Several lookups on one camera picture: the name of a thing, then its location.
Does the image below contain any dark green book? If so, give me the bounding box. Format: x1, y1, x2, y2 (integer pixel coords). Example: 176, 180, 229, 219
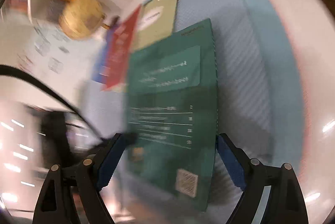
123, 18, 219, 212

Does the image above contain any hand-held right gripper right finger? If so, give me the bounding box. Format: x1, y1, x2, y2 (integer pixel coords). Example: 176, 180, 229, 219
216, 133, 309, 224

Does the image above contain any olive green book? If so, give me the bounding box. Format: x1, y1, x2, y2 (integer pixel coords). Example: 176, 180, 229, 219
135, 0, 180, 50

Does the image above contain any blue book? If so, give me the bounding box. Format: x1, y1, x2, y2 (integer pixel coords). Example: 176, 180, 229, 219
91, 28, 116, 83

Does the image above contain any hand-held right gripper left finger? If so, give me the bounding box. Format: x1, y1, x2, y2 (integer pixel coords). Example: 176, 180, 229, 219
32, 132, 124, 224

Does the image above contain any antique yellow globe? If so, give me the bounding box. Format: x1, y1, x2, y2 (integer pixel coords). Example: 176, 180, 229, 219
58, 0, 118, 40

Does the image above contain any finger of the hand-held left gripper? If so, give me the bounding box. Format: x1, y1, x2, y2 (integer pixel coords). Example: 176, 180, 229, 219
122, 132, 139, 147

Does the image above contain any red book with white panel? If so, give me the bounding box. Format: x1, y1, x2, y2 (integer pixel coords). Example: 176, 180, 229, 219
101, 4, 143, 91

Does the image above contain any black cable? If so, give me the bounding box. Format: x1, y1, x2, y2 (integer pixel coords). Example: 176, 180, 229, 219
0, 65, 110, 141

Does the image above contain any light blue textured mat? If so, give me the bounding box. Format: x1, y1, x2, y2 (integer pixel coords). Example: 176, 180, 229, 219
81, 0, 301, 216

